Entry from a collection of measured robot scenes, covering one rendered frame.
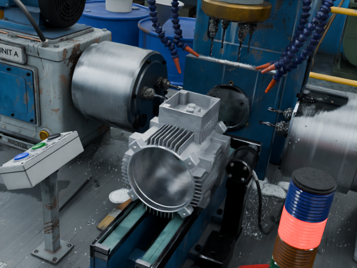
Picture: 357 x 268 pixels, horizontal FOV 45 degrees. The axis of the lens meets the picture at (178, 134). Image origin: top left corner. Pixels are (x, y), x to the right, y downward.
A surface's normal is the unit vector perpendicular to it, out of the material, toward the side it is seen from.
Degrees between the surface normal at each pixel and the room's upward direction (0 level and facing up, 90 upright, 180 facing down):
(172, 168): 28
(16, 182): 90
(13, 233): 0
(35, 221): 0
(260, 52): 90
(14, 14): 79
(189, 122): 90
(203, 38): 90
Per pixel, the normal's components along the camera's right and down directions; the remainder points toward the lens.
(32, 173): 0.87, -0.12
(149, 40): -0.70, 0.26
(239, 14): -0.05, 0.45
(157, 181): 0.55, -0.62
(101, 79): -0.31, -0.08
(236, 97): -0.40, 0.38
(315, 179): 0.09, -0.89
